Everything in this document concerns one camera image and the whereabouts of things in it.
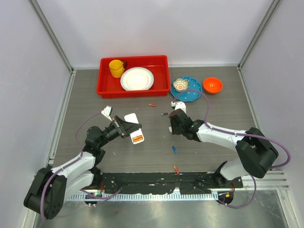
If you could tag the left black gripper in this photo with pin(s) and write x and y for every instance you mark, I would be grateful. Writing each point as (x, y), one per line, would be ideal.
(125, 128)

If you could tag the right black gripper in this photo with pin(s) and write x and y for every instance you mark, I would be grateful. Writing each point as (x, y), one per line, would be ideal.
(175, 130)

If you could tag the orange battery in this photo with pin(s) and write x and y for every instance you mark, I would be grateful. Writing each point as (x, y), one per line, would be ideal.
(138, 138)

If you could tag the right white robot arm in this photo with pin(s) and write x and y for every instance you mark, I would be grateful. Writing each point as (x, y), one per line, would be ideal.
(256, 155)

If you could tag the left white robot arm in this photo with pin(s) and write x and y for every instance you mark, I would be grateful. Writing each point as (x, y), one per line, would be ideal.
(52, 187)

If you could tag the blue dotted plate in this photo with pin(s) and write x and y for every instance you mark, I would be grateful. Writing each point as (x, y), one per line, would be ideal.
(191, 94)

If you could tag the small patterned bowl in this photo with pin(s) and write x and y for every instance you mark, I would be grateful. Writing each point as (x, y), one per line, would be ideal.
(180, 84)

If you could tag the red plastic tray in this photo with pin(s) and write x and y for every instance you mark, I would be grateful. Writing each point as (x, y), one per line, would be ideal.
(110, 87)

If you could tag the red battery near base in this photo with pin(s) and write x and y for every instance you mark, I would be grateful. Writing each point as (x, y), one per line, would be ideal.
(176, 170)

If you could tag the orange plastic bowl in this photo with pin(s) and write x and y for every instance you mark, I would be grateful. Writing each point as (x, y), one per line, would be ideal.
(212, 85)

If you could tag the white paper plate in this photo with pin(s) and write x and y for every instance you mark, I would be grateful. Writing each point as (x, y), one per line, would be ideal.
(137, 79)

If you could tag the yellow mug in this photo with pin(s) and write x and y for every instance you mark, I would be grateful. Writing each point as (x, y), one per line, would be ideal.
(117, 68)

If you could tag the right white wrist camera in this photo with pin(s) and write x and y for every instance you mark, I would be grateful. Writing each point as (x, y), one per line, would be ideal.
(178, 105)

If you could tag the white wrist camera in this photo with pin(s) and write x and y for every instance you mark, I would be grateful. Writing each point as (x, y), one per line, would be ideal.
(106, 112)
(178, 105)

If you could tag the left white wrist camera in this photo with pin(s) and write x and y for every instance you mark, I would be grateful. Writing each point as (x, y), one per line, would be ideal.
(106, 112)

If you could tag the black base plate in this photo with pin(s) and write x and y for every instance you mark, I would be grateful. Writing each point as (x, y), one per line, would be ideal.
(160, 183)

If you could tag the slotted cable duct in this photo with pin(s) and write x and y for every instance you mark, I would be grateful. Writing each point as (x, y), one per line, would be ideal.
(175, 196)

